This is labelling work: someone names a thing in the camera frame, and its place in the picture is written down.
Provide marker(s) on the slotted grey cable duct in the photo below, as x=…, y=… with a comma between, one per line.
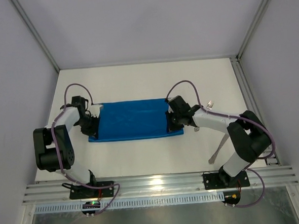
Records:
x=152, y=201

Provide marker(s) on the aluminium front rail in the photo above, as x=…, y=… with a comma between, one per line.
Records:
x=160, y=184

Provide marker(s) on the right aluminium side rail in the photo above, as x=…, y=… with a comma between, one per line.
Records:
x=271, y=158

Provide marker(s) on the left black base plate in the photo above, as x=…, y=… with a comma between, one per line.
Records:
x=77, y=192

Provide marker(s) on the controller board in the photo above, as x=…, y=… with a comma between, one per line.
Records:
x=90, y=208
x=231, y=199

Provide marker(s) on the aluminium frame post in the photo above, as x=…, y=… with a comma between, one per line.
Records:
x=260, y=12
x=34, y=33

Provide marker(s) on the silver table knife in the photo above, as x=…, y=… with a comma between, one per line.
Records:
x=214, y=156

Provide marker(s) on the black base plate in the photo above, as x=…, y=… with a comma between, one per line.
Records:
x=222, y=180
x=77, y=192

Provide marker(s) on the silver fork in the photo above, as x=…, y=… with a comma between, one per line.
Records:
x=210, y=104

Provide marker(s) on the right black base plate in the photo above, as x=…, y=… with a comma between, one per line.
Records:
x=222, y=180

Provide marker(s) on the right aluminium frame post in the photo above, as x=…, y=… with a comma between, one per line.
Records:
x=260, y=12

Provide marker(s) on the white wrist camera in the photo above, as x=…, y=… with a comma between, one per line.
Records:
x=168, y=100
x=95, y=110

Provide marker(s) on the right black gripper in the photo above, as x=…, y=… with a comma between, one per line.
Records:
x=171, y=122

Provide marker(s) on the left controller board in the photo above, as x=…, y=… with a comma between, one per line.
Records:
x=90, y=208

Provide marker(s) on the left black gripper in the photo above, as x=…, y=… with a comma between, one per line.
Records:
x=92, y=128

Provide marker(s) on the blue satin napkin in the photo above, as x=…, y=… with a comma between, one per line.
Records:
x=133, y=120

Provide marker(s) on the right controller board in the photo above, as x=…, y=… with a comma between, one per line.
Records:
x=231, y=199

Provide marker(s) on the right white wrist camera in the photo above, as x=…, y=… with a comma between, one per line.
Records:
x=168, y=100

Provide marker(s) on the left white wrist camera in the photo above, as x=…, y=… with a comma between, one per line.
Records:
x=95, y=110

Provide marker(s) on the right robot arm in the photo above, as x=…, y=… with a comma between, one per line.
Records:
x=246, y=132

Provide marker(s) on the left aluminium frame post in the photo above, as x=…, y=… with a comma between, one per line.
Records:
x=34, y=33

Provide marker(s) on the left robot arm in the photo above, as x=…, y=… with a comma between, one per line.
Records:
x=53, y=148

